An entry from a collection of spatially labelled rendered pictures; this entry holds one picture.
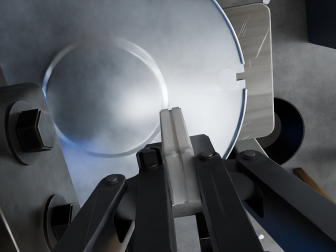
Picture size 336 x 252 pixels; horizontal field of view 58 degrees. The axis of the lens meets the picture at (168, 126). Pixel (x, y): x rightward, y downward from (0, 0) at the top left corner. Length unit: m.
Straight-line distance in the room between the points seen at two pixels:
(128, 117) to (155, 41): 0.08
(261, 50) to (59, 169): 0.22
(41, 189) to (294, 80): 1.10
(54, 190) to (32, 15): 0.18
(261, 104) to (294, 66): 0.87
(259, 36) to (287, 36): 0.85
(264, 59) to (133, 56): 0.13
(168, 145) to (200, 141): 0.02
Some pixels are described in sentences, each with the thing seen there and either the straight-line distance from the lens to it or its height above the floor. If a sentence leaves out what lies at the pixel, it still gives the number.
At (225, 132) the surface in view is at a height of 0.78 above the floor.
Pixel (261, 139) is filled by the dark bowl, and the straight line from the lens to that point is 1.25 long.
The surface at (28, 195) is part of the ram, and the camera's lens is 0.18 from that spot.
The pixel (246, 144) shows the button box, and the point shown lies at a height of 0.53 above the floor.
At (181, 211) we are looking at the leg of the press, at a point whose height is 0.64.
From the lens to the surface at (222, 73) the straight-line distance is 0.32.
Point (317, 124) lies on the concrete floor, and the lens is 1.31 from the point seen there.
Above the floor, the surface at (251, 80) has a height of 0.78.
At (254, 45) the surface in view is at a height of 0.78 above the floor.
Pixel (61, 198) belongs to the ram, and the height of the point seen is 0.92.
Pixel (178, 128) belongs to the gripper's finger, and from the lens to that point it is 0.17.
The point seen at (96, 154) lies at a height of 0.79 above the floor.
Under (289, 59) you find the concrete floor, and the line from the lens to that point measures 1.19.
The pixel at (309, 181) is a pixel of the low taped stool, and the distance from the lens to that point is 1.30.
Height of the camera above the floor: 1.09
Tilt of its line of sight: 69 degrees down
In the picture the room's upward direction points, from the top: 177 degrees clockwise
